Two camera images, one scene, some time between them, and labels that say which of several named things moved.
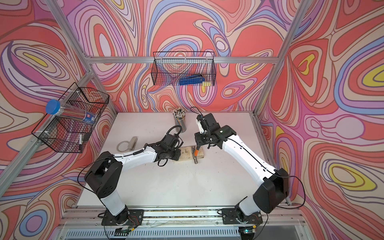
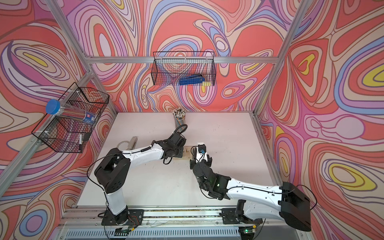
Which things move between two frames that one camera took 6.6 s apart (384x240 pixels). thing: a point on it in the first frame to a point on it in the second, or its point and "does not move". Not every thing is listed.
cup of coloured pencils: (179, 115) does not move
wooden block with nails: (186, 153) does not move
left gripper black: (178, 154) does not move
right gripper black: (199, 142) to (192, 163)
